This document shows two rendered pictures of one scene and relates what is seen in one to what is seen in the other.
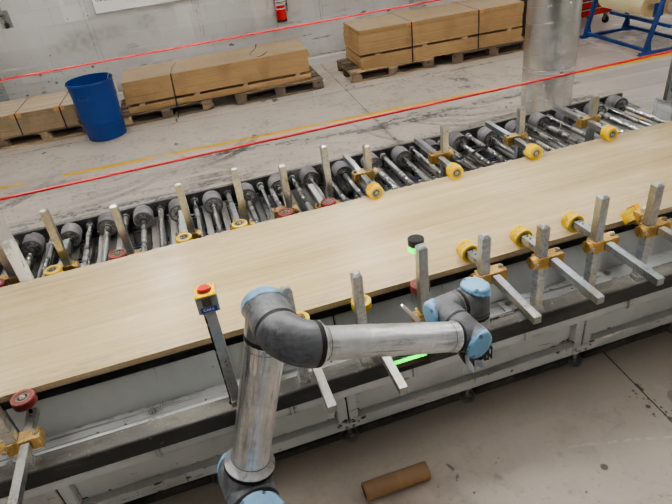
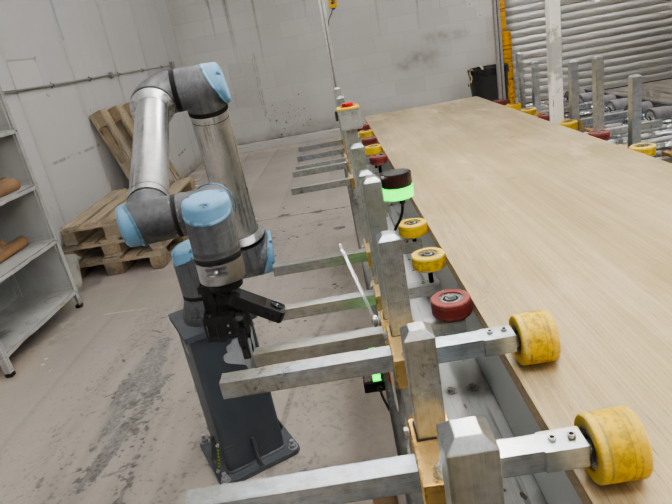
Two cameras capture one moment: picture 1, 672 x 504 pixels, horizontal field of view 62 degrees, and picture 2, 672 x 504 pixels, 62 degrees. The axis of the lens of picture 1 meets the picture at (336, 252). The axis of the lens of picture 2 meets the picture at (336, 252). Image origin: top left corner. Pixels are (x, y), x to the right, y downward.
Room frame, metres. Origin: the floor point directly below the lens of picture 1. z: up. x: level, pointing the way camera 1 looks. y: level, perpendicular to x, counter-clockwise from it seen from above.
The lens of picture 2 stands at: (1.84, -1.34, 1.42)
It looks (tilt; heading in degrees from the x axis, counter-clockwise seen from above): 20 degrees down; 105
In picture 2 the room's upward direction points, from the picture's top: 11 degrees counter-clockwise
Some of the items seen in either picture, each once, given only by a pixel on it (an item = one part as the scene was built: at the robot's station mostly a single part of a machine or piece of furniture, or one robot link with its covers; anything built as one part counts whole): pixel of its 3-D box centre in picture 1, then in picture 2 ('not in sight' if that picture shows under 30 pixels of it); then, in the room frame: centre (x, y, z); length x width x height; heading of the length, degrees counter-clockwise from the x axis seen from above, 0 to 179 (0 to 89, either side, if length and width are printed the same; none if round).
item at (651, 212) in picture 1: (646, 235); not in sight; (1.87, -1.28, 0.92); 0.03 x 0.03 x 0.48; 13
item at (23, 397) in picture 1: (28, 407); (379, 167); (1.44, 1.15, 0.85); 0.08 x 0.08 x 0.11
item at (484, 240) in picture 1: (482, 286); (407, 366); (1.70, -0.55, 0.90); 0.03 x 0.03 x 0.48; 13
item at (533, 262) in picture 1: (545, 259); (436, 458); (1.77, -0.81, 0.95); 0.13 x 0.06 x 0.05; 103
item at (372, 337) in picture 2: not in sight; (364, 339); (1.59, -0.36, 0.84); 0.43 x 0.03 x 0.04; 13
